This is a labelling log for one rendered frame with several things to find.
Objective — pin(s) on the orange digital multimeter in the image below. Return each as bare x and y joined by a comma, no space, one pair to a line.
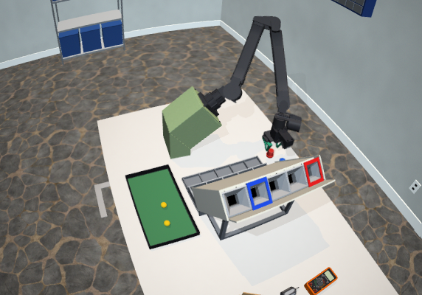
320,281

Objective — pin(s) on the blue rectangular band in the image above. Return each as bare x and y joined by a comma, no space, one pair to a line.
254,207

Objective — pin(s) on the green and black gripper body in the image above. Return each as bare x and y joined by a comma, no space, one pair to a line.
268,135

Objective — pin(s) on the red plug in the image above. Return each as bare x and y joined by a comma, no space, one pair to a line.
270,153

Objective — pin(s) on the red square funnel band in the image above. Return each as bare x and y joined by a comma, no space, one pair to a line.
306,171

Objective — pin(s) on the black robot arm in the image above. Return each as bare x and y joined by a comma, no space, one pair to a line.
232,91

